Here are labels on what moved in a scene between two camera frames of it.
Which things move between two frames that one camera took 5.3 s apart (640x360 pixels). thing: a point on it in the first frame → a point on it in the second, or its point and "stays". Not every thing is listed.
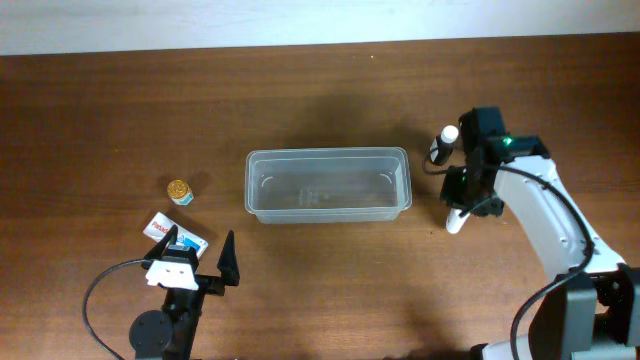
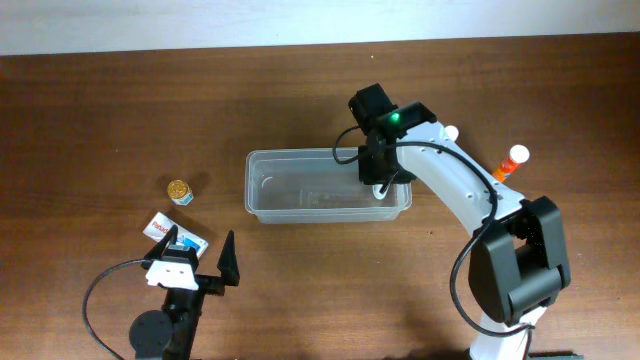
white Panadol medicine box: [159, 227] stays
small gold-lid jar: [180, 192] stays
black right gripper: [450, 193] → [369, 175]
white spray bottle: [454, 221] → [376, 188]
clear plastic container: [328, 185] stays
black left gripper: [226, 265] stays
